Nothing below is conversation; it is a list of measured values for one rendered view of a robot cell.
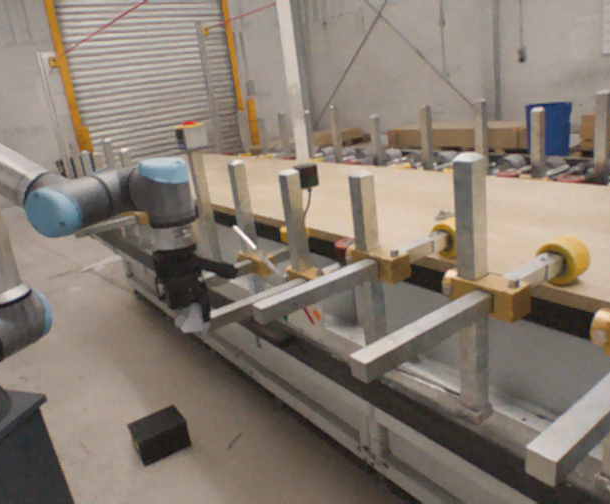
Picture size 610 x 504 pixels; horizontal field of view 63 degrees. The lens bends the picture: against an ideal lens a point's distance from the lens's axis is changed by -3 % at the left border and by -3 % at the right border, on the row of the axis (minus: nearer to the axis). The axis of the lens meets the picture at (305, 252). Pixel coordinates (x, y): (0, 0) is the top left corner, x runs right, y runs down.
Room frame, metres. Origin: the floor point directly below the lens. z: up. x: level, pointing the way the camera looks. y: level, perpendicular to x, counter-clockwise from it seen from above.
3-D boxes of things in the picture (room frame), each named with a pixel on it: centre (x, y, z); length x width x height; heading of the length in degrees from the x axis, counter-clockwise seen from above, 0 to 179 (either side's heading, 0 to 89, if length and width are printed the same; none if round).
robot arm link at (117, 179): (1.02, 0.35, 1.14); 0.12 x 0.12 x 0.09; 62
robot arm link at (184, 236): (0.97, 0.24, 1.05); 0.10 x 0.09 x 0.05; 33
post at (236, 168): (1.39, 0.15, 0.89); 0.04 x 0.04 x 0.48; 34
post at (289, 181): (1.18, 0.01, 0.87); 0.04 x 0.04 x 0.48; 34
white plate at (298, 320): (1.19, 0.05, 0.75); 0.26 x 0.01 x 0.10; 34
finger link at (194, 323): (0.96, 0.24, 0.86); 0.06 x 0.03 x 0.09; 123
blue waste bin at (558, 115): (6.12, -3.12, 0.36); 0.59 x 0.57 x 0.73; 130
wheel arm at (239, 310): (1.11, 0.05, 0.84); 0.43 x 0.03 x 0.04; 124
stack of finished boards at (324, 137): (9.76, -0.27, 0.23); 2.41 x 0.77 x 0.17; 132
